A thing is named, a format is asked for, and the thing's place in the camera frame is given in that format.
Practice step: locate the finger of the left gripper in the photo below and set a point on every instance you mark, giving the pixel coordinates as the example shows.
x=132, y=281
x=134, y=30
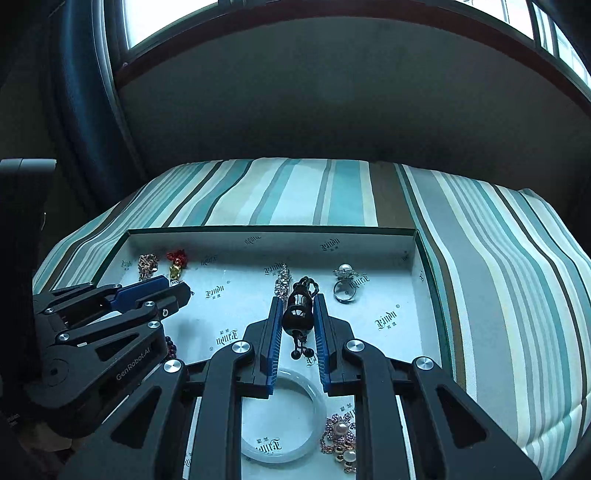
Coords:
x=155, y=307
x=88, y=302

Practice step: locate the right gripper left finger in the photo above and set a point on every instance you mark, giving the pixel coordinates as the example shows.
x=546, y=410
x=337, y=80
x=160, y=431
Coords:
x=185, y=421

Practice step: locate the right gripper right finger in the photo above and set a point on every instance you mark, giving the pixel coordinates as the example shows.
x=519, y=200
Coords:
x=412, y=419

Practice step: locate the red knot gold charm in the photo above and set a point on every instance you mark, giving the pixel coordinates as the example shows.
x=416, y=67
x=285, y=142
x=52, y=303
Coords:
x=178, y=262

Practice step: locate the crystal bar brooch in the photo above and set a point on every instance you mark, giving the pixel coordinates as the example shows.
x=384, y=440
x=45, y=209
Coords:
x=282, y=283

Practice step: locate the pearl cluster brooch with chain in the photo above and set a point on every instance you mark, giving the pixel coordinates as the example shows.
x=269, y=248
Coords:
x=339, y=441

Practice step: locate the black cord bead pendant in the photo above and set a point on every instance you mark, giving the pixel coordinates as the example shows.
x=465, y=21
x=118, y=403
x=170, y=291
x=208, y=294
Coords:
x=298, y=319

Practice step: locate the white jade bangle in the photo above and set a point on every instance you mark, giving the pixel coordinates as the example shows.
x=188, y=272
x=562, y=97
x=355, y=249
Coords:
x=288, y=425

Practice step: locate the dark green jewelry tray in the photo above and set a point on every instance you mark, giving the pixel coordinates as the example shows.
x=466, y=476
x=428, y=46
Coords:
x=375, y=279

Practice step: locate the person's left hand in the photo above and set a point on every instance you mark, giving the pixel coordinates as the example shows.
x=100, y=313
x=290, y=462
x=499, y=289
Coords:
x=40, y=437

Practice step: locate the dark blue left curtain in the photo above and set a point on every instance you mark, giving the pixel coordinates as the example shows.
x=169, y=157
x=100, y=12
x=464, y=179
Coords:
x=94, y=146

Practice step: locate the striped teal tablecloth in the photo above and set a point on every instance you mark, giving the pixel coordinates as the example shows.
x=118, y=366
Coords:
x=513, y=281

